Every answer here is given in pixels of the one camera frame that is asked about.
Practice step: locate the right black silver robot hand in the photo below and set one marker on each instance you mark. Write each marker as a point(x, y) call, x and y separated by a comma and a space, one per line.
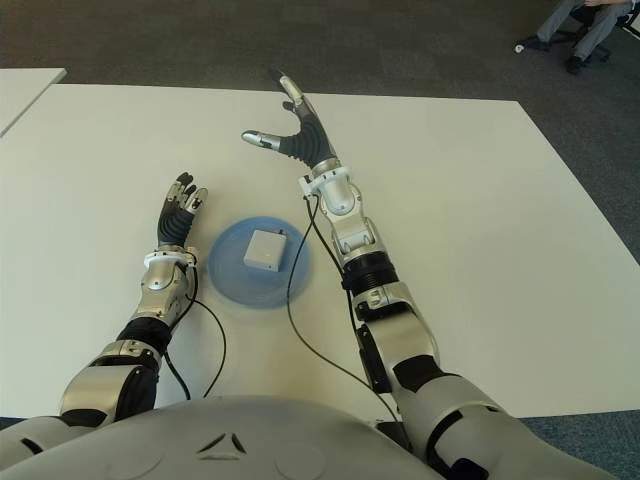
point(310, 140)

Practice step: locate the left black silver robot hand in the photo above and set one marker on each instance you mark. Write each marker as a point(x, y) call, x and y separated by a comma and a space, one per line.
point(175, 222)

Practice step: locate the white charger block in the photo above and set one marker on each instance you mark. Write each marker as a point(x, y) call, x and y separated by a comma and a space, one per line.
point(264, 250)

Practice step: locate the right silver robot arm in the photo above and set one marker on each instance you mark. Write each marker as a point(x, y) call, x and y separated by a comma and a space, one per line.
point(400, 340)

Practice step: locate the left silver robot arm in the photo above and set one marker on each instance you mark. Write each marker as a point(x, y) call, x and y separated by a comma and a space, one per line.
point(160, 285)

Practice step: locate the blue plastic plate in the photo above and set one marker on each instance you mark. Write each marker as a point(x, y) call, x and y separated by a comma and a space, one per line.
point(235, 285)

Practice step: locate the neighbouring white table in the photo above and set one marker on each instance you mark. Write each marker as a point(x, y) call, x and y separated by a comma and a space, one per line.
point(25, 90)

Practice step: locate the grey robot torso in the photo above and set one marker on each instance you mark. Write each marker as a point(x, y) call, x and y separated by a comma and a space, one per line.
point(150, 450)

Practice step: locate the seated person in grey trousers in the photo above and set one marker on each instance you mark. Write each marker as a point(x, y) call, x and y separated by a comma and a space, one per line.
point(555, 22)

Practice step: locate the black office chair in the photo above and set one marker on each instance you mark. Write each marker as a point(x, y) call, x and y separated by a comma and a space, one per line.
point(582, 15)

